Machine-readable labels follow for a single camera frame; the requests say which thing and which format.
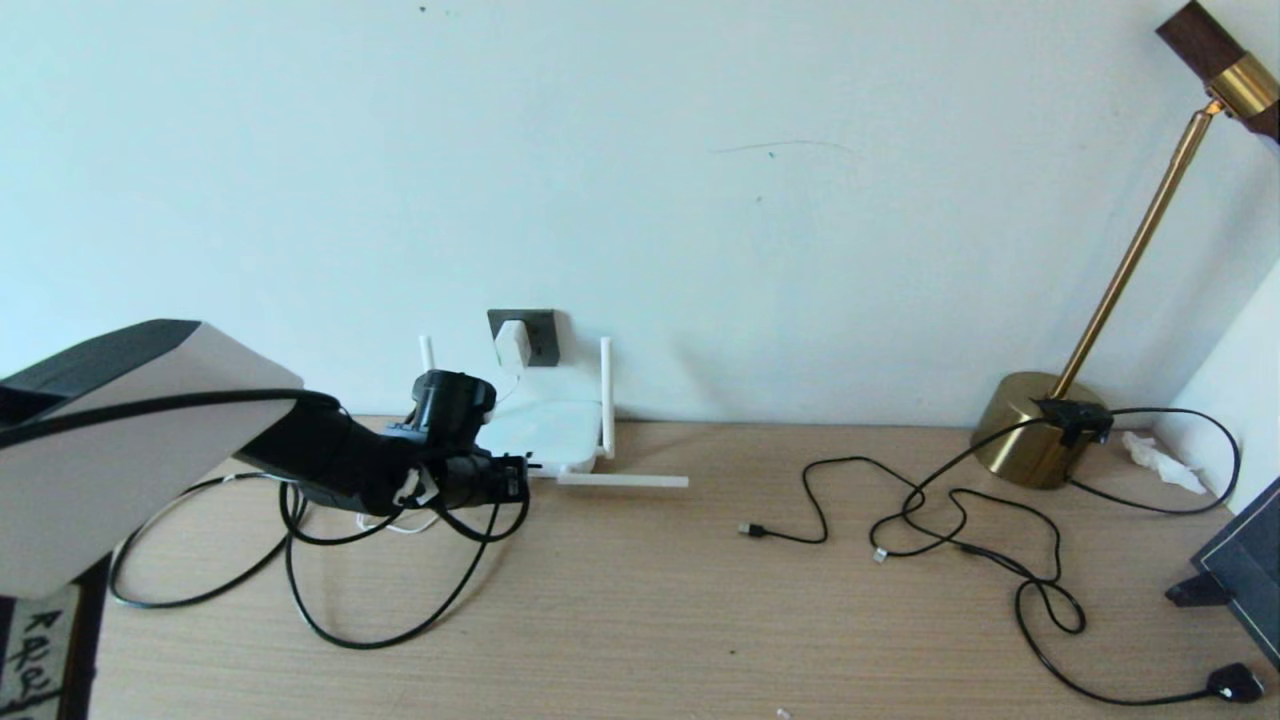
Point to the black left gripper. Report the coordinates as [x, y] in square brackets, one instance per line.
[465, 482]

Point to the white power adapter block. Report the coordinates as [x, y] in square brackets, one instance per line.
[512, 343]

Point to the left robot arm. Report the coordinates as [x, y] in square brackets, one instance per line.
[120, 450]

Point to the white router with antennas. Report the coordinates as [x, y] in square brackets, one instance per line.
[560, 425]

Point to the brass desk lamp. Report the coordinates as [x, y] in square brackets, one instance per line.
[1030, 440]

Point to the crumpled white tissue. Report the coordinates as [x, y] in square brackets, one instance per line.
[1160, 465]

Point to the black plastic clip stand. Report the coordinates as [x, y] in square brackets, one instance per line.
[1197, 590]

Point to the dark teal printed box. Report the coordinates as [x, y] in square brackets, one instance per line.
[1250, 570]

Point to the grey wall socket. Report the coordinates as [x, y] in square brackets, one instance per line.
[546, 338]

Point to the black inline lamp switch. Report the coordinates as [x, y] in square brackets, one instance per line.
[1072, 420]

